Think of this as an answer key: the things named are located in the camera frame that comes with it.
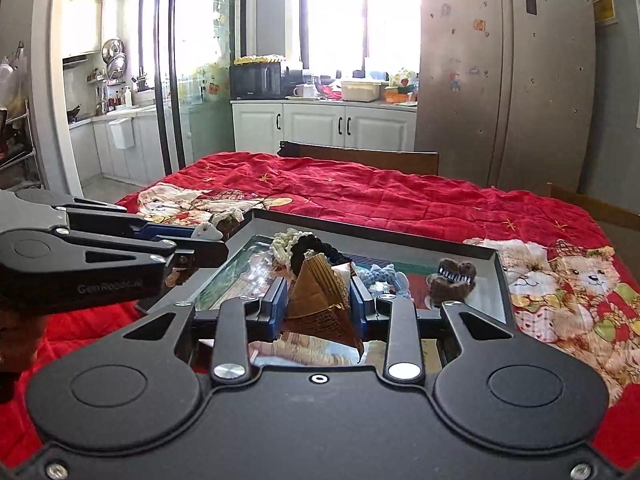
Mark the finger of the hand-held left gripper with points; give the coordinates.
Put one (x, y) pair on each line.
(160, 232)
(200, 254)

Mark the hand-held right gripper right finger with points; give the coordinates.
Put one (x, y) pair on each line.
(361, 310)

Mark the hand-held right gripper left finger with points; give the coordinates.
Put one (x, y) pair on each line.
(280, 305)

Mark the brown triangular paper packet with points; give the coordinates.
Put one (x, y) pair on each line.
(320, 300)

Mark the brown scrunchie with white lace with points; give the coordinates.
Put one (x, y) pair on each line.
(227, 222)

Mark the light blue scrunchie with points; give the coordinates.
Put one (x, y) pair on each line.
(385, 275)

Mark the beige scrunchie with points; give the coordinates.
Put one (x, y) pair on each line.
(282, 247)

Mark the black scrunchie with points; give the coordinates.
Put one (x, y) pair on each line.
(320, 246)

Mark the black shallow box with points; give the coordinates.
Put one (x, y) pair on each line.
(415, 252)

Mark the brown bear hair clip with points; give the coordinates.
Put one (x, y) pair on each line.
(450, 290)

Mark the kitchen counter cabinet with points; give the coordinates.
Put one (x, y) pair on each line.
(100, 160)

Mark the white hanging bin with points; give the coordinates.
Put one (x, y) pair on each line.
(121, 134)

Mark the red printed blanket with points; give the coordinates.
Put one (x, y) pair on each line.
(400, 195)

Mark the metal dish rack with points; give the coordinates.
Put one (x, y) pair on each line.
(20, 150)

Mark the white cabinet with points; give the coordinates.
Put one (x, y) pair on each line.
(310, 125)

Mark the black-framed glass door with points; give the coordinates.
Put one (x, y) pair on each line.
(172, 60)

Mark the black microwave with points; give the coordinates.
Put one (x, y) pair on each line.
(255, 82)

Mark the steel pot lids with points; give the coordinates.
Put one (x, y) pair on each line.
(114, 57)

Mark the white mug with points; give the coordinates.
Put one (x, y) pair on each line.
(304, 91)

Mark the black countertop appliance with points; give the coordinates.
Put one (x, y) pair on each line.
(293, 82)

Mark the red cloth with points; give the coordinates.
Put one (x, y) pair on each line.
(331, 93)

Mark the orange box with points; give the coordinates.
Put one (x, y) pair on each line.
(399, 96)

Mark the white storage container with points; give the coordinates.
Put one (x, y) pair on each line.
(361, 91)

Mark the steel refrigerator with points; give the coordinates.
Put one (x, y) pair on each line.
(500, 110)

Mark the cartoon girl fridge magnet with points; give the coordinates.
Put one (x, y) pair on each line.
(455, 81)

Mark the orange fridge magnet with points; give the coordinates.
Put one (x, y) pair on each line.
(479, 27)

